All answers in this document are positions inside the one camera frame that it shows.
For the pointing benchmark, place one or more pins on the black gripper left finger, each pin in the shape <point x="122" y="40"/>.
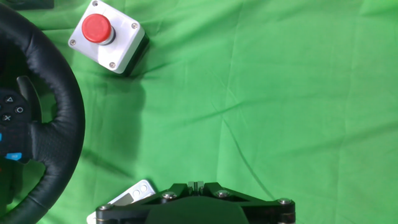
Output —
<point x="124" y="214"/>

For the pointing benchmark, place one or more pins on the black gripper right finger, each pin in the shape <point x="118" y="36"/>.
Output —
<point x="273" y="214"/>

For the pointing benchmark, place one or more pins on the black steering wheel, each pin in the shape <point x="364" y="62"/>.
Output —
<point x="62" y="93"/>

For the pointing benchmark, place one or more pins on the silver digital scale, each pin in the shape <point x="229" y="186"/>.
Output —
<point x="136" y="193"/>

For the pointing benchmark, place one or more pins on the green cloth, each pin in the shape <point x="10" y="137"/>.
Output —
<point x="248" y="93"/>

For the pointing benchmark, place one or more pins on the grey box red mushroom button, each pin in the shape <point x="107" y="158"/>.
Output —
<point x="124" y="46"/>

